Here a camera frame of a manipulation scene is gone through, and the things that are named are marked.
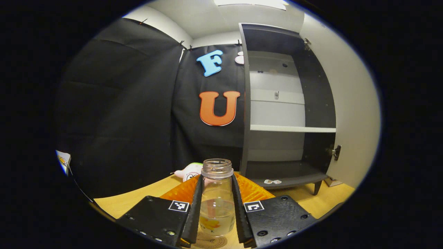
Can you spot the large ceiling light panel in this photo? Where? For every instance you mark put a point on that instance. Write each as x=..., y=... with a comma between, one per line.
x=251, y=2

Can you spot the round brown coaster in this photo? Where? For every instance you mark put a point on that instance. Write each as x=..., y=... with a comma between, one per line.
x=211, y=242

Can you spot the clear glass bottle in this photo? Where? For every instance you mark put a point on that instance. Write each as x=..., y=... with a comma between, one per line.
x=217, y=193

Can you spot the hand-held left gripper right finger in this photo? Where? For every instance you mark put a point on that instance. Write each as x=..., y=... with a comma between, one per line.
x=240, y=214

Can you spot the black backdrop cloth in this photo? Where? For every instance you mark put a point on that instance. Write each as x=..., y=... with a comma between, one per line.
x=121, y=121

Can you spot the grey cabinet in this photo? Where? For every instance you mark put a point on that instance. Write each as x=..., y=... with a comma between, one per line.
x=277, y=114

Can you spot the pink plush toy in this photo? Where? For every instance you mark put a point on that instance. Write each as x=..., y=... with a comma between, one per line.
x=188, y=172

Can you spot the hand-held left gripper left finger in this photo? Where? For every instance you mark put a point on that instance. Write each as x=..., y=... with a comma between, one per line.
x=192, y=214

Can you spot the beige cabinet door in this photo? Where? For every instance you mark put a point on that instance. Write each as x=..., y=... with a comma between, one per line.
x=353, y=103

